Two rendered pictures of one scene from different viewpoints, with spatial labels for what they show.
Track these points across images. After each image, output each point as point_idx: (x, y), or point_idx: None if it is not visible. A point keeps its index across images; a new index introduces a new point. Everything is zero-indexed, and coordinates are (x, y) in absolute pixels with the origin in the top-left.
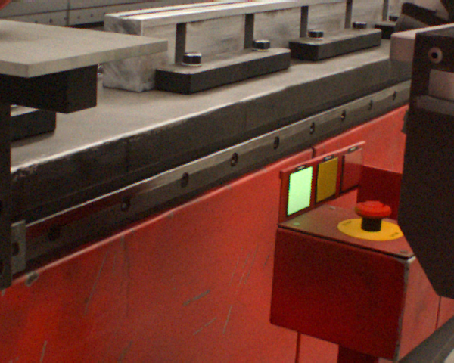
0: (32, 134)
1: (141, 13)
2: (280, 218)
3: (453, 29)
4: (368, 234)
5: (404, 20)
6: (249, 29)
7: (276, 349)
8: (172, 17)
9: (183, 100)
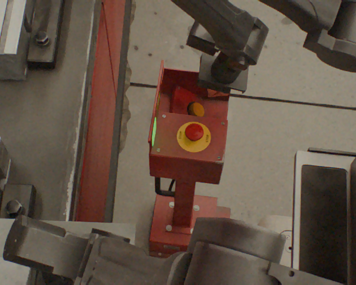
0: (33, 210)
1: (1, 30)
2: (151, 152)
3: (299, 246)
4: (196, 145)
5: (192, 40)
6: None
7: (109, 96)
8: (22, 24)
9: (60, 85)
